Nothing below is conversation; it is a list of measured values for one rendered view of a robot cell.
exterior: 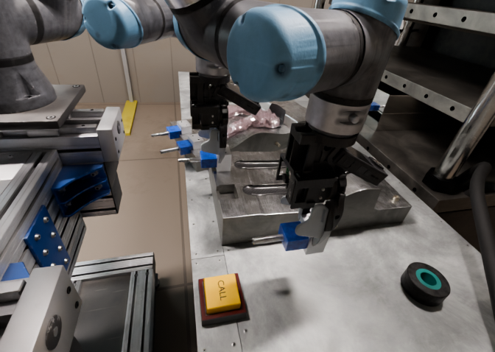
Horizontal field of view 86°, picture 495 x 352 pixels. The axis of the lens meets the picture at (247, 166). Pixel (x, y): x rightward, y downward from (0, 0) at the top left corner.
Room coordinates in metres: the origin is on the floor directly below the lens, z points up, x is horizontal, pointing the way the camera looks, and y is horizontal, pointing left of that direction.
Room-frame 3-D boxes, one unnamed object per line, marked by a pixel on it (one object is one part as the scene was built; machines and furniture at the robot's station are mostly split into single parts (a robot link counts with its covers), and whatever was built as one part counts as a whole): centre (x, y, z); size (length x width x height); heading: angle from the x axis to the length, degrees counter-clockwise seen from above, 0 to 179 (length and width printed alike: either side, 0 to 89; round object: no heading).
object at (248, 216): (0.59, -0.16, 0.87); 0.50 x 0.26 x 0.14; 107
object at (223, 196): (0.48, 0.04, 0.87); 0.05 x 0.05 x 0.04; 17
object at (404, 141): (1.41, -0.83, 0.75); 1.30 x 0.84 x 0.06; 17
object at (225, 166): (0.57, 0.11, 0.91); 0.13 x 0.05 x 0.05; 107
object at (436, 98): (1.42, -0.88, 1.01); 1.10 x 0.74 x 0.05; 17
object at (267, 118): (0.90, 0.02, 0.90); 0.26 x 0.18 x 0.08; 124
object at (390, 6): (0.33, -0.10, 1.25); 0.09 x 0.08 x 0.11; 133
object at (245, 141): (0.90, 0.02, 0.85); 0.50 x 0.26 x 0.11; 124
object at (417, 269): (0.34, -0.39, 0.82); 0.08 x 0.08 x 0.04
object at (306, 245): (0.32, -0.09, 0.93); 0.13 x 0.05 x 0.05; 107
